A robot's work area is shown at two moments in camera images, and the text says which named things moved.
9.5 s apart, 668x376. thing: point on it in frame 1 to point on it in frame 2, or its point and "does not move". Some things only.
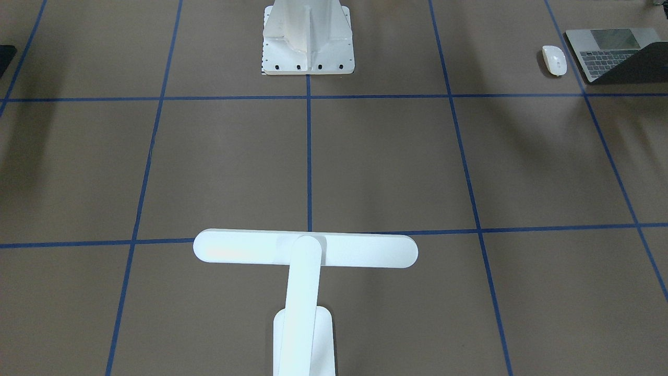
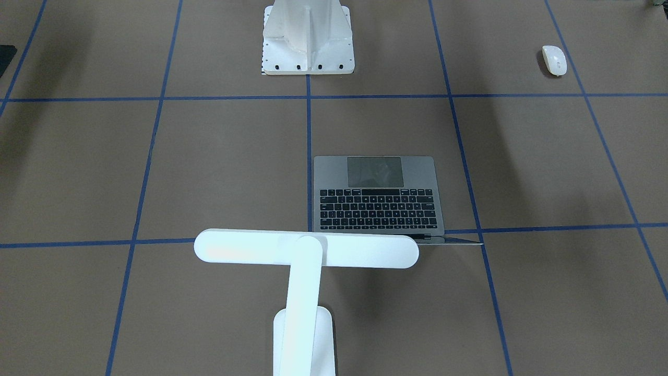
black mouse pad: (7, 53) does not move
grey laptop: (620, 56) to (382, 194)
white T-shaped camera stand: (303, 337) does not move
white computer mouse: (555, 59) does not move
